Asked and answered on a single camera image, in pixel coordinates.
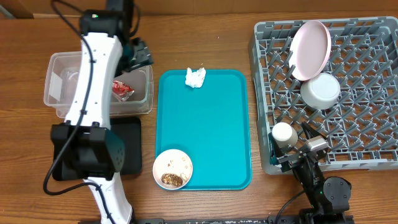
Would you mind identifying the grey dishwasher rack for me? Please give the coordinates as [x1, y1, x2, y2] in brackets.
[248, 17, 397, 175]

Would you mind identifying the white cup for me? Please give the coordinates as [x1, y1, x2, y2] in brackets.
[271, 122, 298, 148]

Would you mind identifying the black plastic tray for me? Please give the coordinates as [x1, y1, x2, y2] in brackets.
[52, 116, 143, 181]

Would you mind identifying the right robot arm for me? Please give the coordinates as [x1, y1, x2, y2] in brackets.
[269, 122, 354, 223]

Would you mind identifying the crumpled white tissue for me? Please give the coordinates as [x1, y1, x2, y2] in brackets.
[185, 67, 206, 88]

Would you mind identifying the large pink plate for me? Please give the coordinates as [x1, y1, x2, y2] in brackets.
[289, 20, 331, 81]

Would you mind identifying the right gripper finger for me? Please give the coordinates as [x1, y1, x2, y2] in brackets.
[268, 134, 287, 165]
[301, 122, 326, 140]

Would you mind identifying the grey bowl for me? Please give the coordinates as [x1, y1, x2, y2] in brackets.
[300, 73, 340, 110]

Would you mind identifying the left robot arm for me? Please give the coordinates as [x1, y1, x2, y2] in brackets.
[46, 1, 153, 223]

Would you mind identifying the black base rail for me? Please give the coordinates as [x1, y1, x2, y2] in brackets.
[77, 215, 355, 224]

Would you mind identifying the clear plastic bin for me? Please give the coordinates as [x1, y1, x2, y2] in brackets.
[44, 52, 154, 118]

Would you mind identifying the small plate with food scraps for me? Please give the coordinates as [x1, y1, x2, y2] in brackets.
[152, 149, 193, 190]

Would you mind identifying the teal plastic serving tray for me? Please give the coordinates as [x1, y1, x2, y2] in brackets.
[155, 70, 252, 190]

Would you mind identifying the red snack wrapper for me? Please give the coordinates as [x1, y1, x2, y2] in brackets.
[112, 80, 134, 102]

